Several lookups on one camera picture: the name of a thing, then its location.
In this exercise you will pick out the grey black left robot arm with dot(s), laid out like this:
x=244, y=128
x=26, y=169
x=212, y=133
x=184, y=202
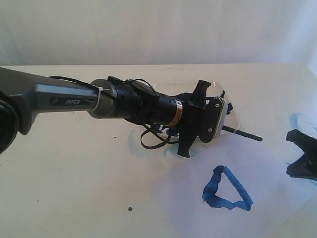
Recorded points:
x=23, y=96

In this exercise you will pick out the white square paint plate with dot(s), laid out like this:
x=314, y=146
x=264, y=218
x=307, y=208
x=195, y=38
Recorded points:
x=182, y=91

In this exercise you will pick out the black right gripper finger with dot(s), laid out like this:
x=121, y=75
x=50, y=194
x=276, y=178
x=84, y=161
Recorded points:
x=306, y=143
x=303, y=168

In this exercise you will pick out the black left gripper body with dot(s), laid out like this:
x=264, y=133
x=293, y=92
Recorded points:
x=192, y=123

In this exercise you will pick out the black paintbrush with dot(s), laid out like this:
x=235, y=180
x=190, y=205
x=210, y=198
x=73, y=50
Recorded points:
x=241, y=133

